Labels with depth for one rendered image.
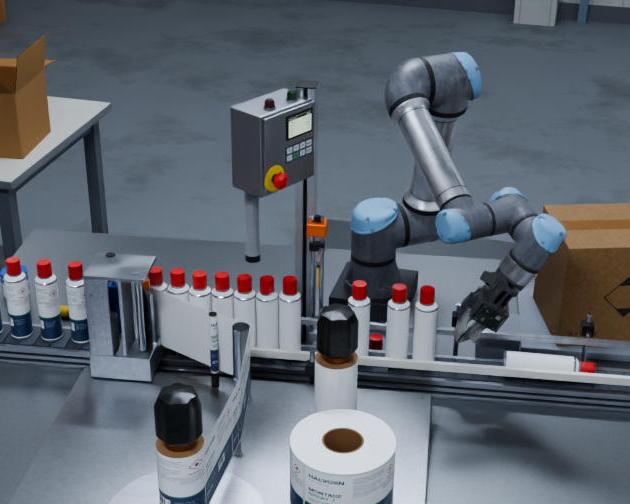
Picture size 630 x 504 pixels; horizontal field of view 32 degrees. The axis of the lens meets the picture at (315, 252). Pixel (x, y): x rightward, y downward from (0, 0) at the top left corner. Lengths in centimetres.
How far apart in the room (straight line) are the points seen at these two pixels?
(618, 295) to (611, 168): 333
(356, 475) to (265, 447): 35
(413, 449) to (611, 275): 69
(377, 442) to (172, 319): 65
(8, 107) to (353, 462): 227
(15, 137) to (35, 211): 150
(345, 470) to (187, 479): 29
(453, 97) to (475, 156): 342
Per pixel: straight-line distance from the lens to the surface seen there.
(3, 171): 395
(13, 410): 261
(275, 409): 245
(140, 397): 251
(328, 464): 206
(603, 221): 281
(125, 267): 247
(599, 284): 272
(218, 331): 245
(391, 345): 255
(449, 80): 261
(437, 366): 255
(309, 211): 257
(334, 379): 225
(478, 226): 239
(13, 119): 398
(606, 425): 258
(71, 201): 555
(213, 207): 539
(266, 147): 238
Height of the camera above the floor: 231
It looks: 28 degrees down
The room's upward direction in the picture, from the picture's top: 1 degrees clockwise
